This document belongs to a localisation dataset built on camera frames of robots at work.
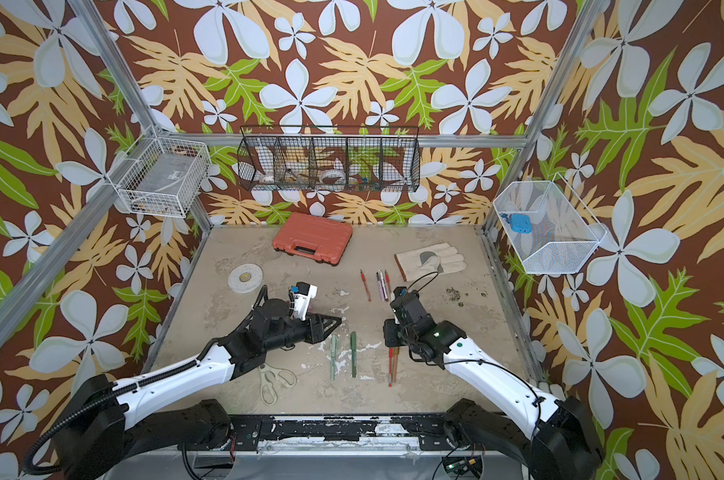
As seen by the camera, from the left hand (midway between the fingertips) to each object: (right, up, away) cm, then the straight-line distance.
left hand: (337, 317), depth 76 cm
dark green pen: (+4, -10, +14) cm, 17 cm away
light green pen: (-2, -13, +11) cm, 17 cm away
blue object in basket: (+53, +26, +10) cm, 59 cm away
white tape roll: (-35, +8, +28) cm, 46 cm away
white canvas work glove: (+35, +15, +32) cm, 50 cm away
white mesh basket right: (+59, +22, +6) cm, 63 cm away
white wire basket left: (-53, +39, +10) cm, 66 cm away
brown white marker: (+14, +6, +25) cm, 30 cm away
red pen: (+16, +8, +28) cm, 33 cm away
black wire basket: (-6, +49, +22) cm, 53 cm away
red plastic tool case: (-10, +23, +35) cm, 43 cm away
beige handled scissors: (-20, -18, +8) cm, 28 cm away
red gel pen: (+7, +8, +29) cm, 31 cm away
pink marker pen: (+12, +8, +28) cm, 32 cm away
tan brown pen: (+16, -15, +10) cm, 25 cm away
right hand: (+13, -4, +5) cm, 14 cm away
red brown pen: (+15, -17, +10) cm, 24 cm away
